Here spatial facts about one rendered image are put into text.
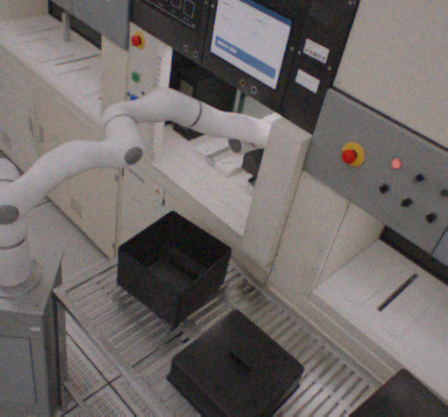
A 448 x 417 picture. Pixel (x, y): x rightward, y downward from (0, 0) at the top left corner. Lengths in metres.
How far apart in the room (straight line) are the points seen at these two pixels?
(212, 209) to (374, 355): 0.77
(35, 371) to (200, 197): 0.87
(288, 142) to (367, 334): 0.67
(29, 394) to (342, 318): 1.19
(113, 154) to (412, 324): 1.10
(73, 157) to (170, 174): 0.67
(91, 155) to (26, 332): 0.67
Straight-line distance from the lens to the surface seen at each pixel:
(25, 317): 1.87
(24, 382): 2.19
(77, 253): 3.04
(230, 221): 2.01
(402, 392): 1.55
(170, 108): 1.59
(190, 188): 2.13
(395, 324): 1.87
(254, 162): 2.07
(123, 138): 1.56
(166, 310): 1.76
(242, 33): 1.67
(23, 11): 3.48
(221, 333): 1.67
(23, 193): 1.60
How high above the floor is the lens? 2.20
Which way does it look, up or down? 39 degrees down
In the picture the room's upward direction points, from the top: 12 degrees clockwise
